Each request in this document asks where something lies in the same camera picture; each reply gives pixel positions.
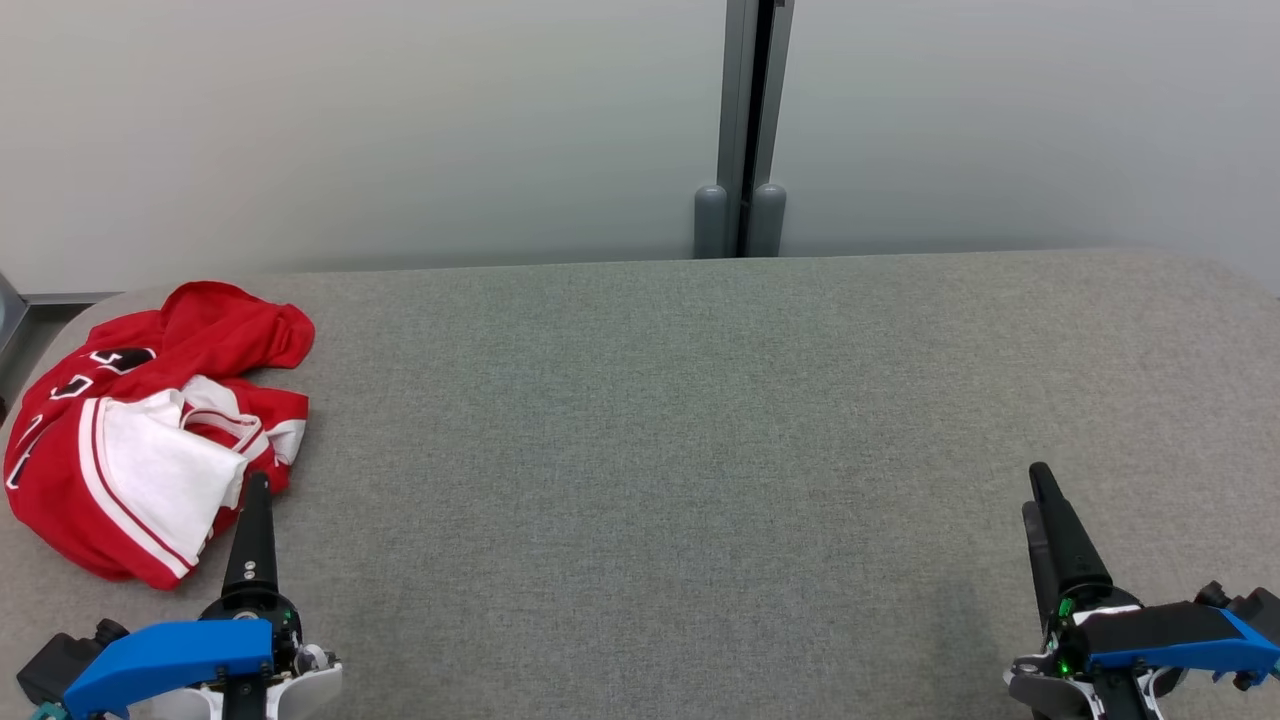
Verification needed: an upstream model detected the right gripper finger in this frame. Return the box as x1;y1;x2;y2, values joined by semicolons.
1028;462;1114;603
1021;500;1061;633

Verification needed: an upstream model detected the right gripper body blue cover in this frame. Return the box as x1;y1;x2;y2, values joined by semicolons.
1004;588;1280;720

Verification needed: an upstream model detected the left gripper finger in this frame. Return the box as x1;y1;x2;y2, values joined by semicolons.
222;472;279;601

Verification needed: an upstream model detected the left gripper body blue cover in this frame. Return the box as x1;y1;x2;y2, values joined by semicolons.
60;594;343;720

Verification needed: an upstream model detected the red Bulls 23 jersey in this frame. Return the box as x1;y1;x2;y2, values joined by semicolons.
3;340;291;591

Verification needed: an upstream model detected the grey rounded partition foot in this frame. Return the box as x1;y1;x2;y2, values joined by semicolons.
750;183;787;258
694;184;729;259

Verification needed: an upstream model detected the grey vertical partition frame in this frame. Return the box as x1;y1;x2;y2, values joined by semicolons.
716;0;796;259

